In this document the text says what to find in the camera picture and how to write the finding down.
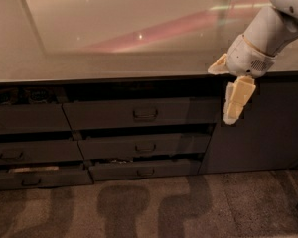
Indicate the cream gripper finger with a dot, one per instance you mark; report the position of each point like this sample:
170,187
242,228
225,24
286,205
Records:
237,95
219,67

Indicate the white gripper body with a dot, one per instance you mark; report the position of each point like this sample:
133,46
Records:
249,59

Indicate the dark drawer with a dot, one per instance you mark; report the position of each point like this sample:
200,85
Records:
32,118
39,152
141,112
143,145
66,177
144,170

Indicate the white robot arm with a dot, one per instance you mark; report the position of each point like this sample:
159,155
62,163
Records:
273,28

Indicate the dark cabinet door right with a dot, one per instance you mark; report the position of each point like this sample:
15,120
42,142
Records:
265,138

